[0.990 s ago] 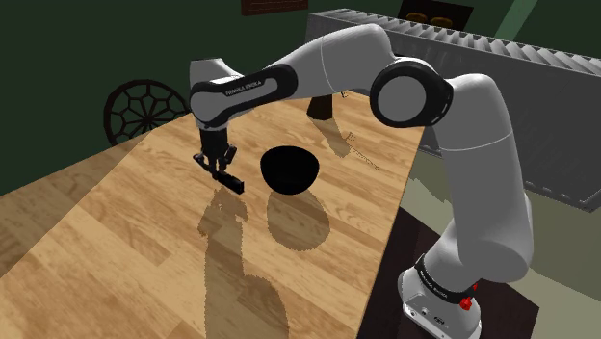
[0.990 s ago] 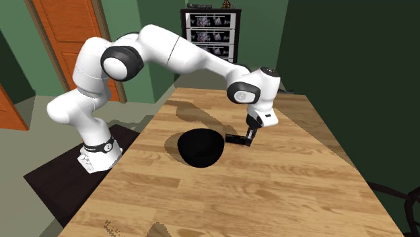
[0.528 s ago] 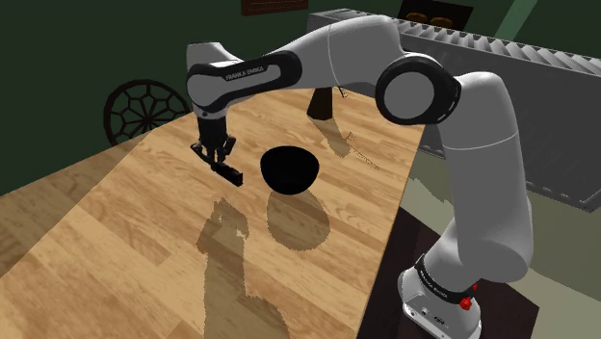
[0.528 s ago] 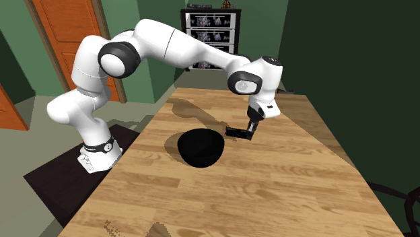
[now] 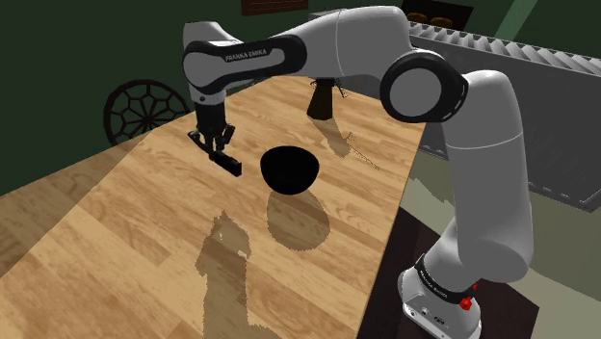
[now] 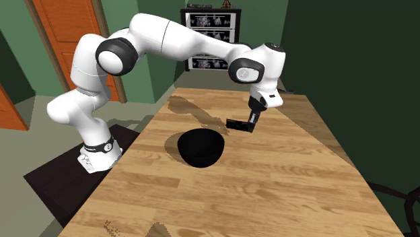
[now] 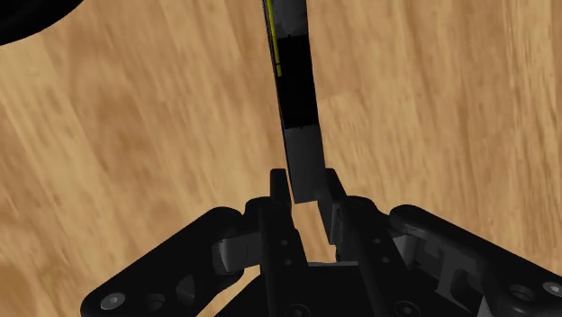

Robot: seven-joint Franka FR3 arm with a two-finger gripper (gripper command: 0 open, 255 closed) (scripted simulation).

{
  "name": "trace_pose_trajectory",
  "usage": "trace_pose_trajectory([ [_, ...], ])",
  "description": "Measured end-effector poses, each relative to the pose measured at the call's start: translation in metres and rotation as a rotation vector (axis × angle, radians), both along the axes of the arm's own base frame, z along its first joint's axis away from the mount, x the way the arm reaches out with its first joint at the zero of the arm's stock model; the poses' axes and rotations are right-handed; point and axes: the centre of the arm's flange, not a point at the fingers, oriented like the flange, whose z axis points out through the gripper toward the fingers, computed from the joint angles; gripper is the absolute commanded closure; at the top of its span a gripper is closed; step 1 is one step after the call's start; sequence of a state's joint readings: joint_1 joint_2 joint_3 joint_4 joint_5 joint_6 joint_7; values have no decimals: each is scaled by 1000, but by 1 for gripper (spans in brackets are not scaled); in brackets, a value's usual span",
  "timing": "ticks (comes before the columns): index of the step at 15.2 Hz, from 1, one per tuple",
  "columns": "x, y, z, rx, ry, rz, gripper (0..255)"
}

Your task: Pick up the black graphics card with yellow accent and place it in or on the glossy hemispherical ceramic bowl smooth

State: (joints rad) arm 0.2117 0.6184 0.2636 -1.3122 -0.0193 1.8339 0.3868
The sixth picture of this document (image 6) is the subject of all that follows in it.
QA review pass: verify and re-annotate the dark robot stand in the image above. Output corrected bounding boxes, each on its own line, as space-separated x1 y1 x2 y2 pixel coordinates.
23 123 141 228

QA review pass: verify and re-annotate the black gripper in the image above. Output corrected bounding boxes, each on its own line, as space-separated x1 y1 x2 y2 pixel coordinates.
246 96 268 133

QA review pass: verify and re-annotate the orange panelled door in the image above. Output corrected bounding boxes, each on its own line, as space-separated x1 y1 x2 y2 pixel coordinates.
24 0 128 104

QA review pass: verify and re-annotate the black chair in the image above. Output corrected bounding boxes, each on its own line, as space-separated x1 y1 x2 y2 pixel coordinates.
365 180 420 237

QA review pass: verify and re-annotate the black bowl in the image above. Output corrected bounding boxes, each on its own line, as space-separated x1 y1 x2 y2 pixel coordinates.
177 127 226 169

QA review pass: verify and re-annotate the black chest with white drawers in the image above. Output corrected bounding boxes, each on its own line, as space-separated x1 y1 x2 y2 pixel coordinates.
179 2 242 72

